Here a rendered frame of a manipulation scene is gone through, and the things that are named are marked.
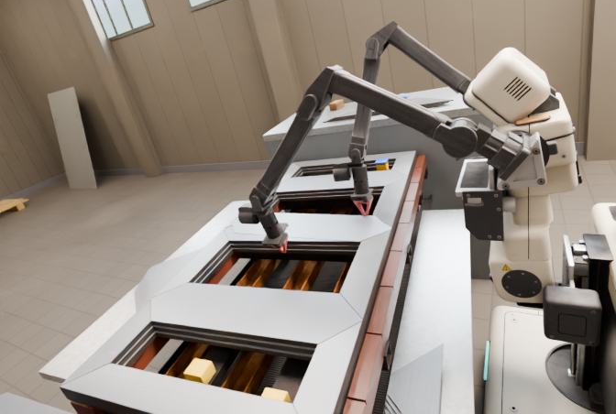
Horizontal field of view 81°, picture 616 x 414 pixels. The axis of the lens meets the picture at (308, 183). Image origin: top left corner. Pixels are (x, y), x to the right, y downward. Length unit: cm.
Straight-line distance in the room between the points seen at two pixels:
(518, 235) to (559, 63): 285
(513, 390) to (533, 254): 56
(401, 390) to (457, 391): 14
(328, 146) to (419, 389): 147
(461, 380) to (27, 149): 880
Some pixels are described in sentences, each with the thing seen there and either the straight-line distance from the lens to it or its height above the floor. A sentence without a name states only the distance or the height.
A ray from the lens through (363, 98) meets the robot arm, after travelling 95.
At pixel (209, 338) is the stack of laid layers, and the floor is 83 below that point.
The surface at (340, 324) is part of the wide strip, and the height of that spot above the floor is 86.
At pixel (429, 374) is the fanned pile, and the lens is 105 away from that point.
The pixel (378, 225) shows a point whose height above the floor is 86.
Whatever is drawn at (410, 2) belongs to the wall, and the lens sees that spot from 394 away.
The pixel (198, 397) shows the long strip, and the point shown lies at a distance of 98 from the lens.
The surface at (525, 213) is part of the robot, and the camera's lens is 121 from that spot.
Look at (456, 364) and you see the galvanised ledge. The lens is 112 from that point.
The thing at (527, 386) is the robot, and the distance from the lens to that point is 161.
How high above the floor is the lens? 154
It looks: 21 degrees down
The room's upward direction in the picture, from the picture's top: 14 degrees counter-clockwise
